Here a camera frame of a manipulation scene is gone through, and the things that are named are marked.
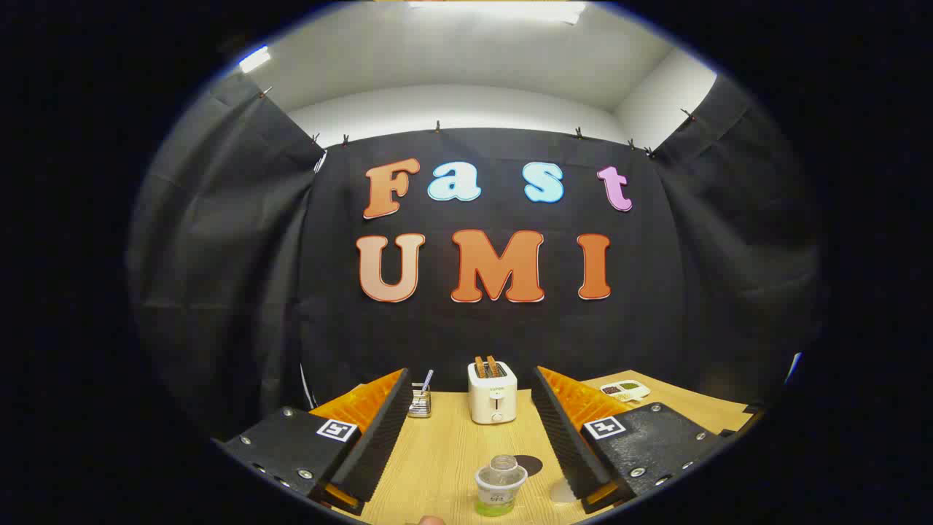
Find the white toaster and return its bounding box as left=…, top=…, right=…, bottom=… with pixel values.
left=467, top=361, right=518, bottom=425

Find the clear juice bottle white label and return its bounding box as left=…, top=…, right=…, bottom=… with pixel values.
left=475, top=454, right=528, bottom=517

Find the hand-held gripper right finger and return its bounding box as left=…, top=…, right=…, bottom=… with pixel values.
left=531, top=366, right=735, bottom=515

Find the long ceiling light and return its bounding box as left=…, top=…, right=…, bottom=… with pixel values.
left=408, top=0, right=587, bottom=24

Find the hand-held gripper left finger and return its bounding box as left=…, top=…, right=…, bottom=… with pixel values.
left=215, top=368, right=415, bottom=517

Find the wooden table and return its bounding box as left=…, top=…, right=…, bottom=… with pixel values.
left=332, top=370, right=762, bottom=525

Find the white divided dish with beans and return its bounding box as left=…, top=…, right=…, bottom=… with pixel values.
left=600, top=380, right=651, bottom=403

